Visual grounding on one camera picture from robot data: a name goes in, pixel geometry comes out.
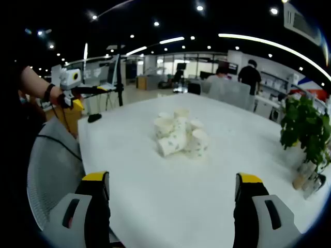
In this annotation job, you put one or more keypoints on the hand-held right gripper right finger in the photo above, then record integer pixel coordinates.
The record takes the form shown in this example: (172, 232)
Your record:
(258, 219)

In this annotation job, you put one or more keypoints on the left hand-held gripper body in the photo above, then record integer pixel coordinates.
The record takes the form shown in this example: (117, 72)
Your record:
(68, 80)

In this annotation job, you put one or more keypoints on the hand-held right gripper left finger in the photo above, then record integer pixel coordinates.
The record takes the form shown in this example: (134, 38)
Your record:
(77, 219)

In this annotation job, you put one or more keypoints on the pile of paper cups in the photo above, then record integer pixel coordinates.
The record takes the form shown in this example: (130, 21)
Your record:
(170, 147)

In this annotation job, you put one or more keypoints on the person's left hand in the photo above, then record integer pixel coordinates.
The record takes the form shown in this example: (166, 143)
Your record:
(59, 97)

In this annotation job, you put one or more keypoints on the black computer mouse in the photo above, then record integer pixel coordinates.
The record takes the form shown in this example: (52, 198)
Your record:
(94, 118)

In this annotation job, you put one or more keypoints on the black wristband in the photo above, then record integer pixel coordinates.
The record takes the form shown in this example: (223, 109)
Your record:
(48, 92)

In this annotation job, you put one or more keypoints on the tilted display board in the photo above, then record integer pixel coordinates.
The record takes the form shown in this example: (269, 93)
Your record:
(113, 69)

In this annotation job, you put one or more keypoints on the small wooden cabinet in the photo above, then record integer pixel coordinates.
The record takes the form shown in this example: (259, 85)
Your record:
(141, 83)

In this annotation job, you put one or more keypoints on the clear glass vase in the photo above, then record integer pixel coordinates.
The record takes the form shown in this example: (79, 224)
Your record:
(300, 180)
(314, 184)

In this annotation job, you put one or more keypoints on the grey mesh chair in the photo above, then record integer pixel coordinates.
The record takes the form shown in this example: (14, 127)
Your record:
(51, 168)

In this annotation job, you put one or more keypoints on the person in dark clothes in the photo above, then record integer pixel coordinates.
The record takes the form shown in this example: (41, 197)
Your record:
(20, 142)

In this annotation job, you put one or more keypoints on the white table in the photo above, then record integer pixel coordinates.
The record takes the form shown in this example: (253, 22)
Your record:
(181, 201)

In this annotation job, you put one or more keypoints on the black monitor on stand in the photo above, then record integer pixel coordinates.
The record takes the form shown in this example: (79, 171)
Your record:
(181, 66)

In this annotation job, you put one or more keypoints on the short ceiling light strip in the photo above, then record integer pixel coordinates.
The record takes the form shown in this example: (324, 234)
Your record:
(172, 40)

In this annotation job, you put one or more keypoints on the black office chair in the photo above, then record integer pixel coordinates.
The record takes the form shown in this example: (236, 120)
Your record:
(194, 89)

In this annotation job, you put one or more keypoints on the green leafy plant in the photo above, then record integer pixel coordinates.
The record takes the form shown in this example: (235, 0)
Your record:
(302, 121)

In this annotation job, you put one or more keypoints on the grey panel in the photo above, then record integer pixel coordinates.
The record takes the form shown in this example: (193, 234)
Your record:
(232, 95)

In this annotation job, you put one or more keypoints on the long ceiling light strip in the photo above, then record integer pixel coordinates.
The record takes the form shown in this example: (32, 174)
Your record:
(271, 45)

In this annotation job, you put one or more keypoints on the ceiling air conditioner vent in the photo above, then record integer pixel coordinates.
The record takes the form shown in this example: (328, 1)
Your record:
(300, 22)

